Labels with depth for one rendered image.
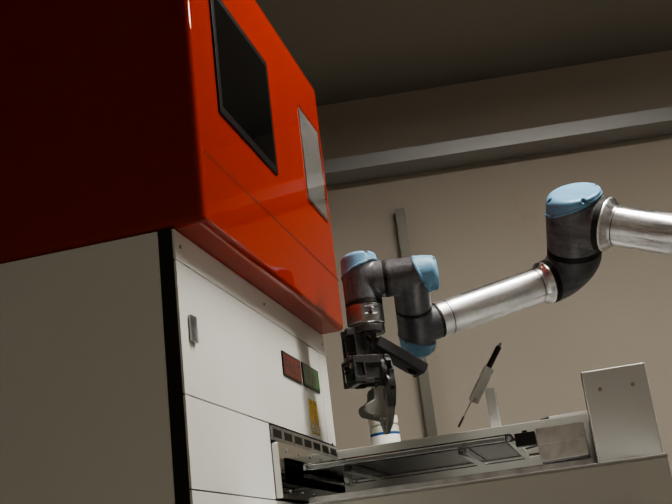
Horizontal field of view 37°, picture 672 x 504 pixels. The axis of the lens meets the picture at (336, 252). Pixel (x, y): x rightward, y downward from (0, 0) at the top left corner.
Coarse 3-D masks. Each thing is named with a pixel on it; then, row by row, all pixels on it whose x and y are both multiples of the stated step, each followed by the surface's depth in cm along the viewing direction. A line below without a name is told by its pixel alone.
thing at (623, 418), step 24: (600, 384) 149; (624, 384) 148; (648, 384) 147; (600, 408) 148; (624, 408) 147; (648, 408) 146; (600, 432) 147; (624, 432) 146; (648, 432) 145; (600, 456) 146; (624, 456) 145
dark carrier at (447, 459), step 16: (480, 448) 174; (496, 448) 177; (512, 448) 181; (368, 464) 178; (384, 464) 181; (400, 464) 184; (416, 464) 188; (432, 464) 192; (448, 464) 195; (464, 464) 199
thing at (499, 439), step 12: (444, 444) 167; (456, 444) 167; (468, 444) 166; (480, 444) 166; (492, 444) 166; (360, 456) 171; (372, 456) 170; (384, 456) 169; (396, 456) 169; (408, 456) 169; (312, 468) 172; (324, 468) 172
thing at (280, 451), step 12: (276, 444) 170; (276, 456) 169; (288, 456) 174; (300, 456) 181; (312, 456) 189; (324, 456) 198; (276, 468) 169; (276, 480) 168; (276, 492) 168; (288, 492) 170; (300, 492) 177; (312, 492) 184; (324, 492) 192
